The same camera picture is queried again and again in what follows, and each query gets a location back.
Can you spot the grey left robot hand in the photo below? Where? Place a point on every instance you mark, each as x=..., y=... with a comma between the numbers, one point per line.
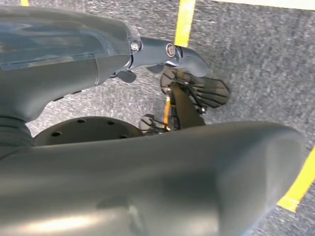
x=49, y=49

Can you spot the black round perforated plate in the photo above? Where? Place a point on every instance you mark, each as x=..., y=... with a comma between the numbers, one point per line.
x=86, y=130

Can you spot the yellow floor tape line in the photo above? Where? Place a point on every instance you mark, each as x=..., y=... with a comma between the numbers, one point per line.
x=184, y=22
x=300, y=185

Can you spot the black robot leg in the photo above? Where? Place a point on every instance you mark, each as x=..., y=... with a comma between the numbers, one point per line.
x=186, y=110

